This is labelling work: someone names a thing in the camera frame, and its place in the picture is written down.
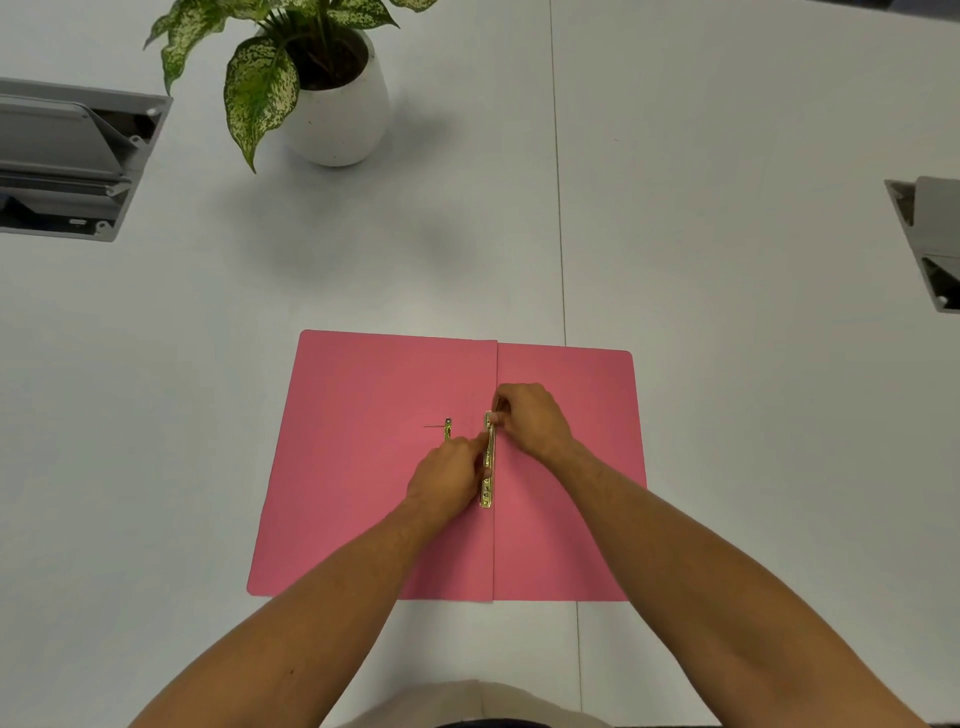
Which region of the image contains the person's right hand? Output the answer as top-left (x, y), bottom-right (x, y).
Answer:
top-left (491, 383), bottom-right (578, 468)

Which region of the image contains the person's left hand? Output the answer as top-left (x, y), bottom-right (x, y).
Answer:
top-left (405, 431), bottom-right (493, 530)

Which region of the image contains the green variegated leafy plant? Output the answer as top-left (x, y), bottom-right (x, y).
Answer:
top-left (144, 0), bottom-right (440, 174)

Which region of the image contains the person's left forearm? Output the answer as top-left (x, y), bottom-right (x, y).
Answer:
top-left (129, 498), bottom-right (444, 728)

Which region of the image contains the pink paper file folder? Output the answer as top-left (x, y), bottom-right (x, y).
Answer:
top-left (246, 330), bottom-right (648, 604)

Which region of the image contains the white ceramic plant pot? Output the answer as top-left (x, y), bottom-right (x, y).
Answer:
top-left (275, 28), bottom-right (391, 168)

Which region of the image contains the person's beige clothing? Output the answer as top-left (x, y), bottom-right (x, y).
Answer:
top-left (318, 679), bottom-right (616, 728)

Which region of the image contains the gold metal fastener bar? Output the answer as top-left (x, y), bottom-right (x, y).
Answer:
top-left (479, 410), bottom-right (498, 510)

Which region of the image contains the grey table cable box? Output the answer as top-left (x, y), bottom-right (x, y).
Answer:
top-left (883, 176), bottom-right (960, 315)
top-left (0, 77), bottom-right (174, 243)

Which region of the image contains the person's right forearm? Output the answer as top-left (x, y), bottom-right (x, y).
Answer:
top-left (537, 438), bottom-right (931, 728)

